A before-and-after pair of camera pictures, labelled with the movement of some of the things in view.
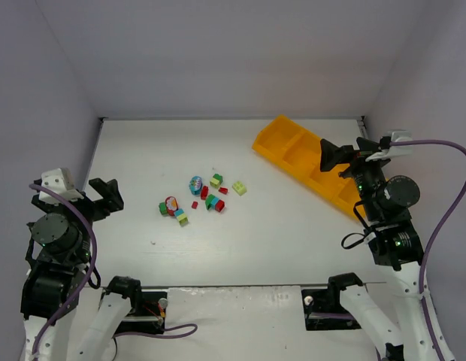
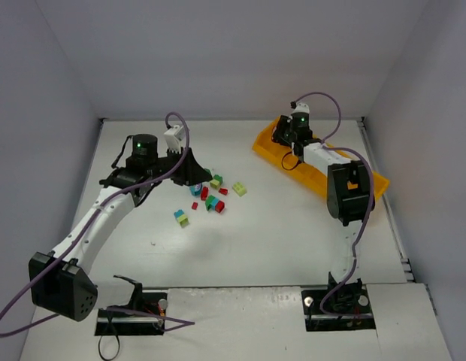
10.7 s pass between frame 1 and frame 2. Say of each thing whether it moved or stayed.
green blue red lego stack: stayed
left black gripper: moved
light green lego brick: stayed
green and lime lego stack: stayed
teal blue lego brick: stayed
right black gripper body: moved
